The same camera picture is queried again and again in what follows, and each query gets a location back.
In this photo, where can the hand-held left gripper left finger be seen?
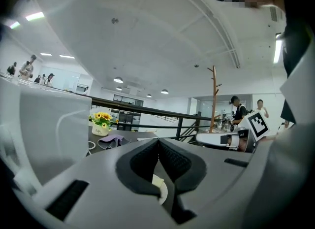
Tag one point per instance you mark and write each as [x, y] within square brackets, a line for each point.
[103, 186]

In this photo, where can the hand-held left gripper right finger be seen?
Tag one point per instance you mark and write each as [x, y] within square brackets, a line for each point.
[216, 173]

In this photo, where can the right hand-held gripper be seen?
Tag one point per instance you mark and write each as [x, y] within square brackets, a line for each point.
[258, 124]

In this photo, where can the white microwave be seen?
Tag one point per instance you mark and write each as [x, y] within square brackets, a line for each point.
[49, 124]

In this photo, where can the wooden coat rack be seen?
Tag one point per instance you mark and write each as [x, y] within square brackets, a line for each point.
[214, 100]

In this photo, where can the purple grey cloth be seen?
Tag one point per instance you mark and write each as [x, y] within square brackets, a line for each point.
[110, 141]

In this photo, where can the white flower pot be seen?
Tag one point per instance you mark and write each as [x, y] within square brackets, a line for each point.
[99, 130]

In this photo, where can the black metal railing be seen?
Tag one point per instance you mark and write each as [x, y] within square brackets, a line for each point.
[147, 111]

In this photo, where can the yellow flower bouquet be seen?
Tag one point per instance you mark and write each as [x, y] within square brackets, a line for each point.
[102, 117]

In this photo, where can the black framed window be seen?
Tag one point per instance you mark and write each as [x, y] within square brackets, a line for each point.
[128, 100]

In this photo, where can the ceiling tube light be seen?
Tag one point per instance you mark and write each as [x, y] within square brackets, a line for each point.
[34, 16]
[46, 54]
[14, 24]
[67, 56]
[277, 50]

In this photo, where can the person's black and white top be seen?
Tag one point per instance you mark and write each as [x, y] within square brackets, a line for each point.
[295, 50]

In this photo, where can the white ceiling air conditioner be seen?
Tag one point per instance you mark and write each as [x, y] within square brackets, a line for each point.
[274, 13]

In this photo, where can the round ceiling detector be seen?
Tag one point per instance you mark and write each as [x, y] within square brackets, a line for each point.
[114, 21]

